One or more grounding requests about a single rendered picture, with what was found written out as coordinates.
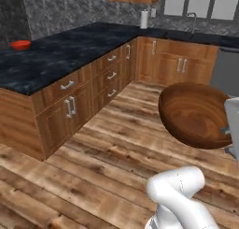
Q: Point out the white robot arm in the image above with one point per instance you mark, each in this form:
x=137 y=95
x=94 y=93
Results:
x=179 y=195

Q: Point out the red bowl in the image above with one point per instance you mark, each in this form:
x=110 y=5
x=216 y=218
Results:
x=20 y=45

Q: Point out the white paper towel roll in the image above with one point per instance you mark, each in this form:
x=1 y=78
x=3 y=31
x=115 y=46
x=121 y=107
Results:
x=144 y=19

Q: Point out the brown wooden bowl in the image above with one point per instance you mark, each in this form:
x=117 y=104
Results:
x=193 y=114

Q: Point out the wide wooden drawer front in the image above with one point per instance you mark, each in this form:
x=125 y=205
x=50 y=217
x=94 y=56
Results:
x=51 y=94

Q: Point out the window with grey frame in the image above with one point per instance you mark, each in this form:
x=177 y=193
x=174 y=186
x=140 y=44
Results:
x=200 y=2

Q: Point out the white wall outlet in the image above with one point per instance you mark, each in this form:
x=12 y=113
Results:
x=153 y=12

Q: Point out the silver sink tap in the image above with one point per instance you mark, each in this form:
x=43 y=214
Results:
x=193 y=21

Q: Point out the grey dishwasher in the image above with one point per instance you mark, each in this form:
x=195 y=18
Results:
x=225 y=72

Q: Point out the wooden cupboard door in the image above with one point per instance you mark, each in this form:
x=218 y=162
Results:
x=199 y=67
x=168 y=67
x=124 y=67
x=54 y=130
x=83 y=108
x=145 y=60

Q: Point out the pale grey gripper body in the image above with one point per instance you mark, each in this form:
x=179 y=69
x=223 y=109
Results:
x=233 y=114

